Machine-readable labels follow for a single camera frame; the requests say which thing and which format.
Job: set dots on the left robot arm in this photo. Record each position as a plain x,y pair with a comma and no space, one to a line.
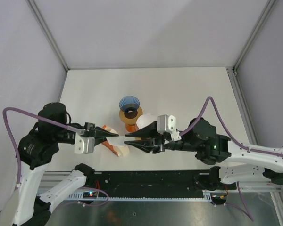
34,152

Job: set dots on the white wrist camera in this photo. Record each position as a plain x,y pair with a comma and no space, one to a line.
167,124
84,145

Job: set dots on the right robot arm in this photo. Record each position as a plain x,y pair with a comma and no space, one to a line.
231,161

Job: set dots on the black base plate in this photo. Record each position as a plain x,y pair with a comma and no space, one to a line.
162,180

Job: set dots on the white paper coffee filter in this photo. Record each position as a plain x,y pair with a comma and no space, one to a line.
145,120

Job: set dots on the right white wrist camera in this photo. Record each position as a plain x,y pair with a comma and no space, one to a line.
167,124

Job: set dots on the blue glass dripper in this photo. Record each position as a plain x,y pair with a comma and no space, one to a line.
129,103

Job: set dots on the grey cable duct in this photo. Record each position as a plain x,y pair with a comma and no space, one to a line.
151,194

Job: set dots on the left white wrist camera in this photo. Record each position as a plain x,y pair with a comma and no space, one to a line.
84,145

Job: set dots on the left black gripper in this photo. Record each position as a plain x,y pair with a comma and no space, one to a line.
99,133

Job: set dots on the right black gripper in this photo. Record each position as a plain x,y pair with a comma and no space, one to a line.
157,144

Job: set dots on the orange glass carafe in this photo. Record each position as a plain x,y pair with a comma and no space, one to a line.
131,128

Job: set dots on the coffee filter pack orange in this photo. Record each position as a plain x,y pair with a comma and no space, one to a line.
119,150

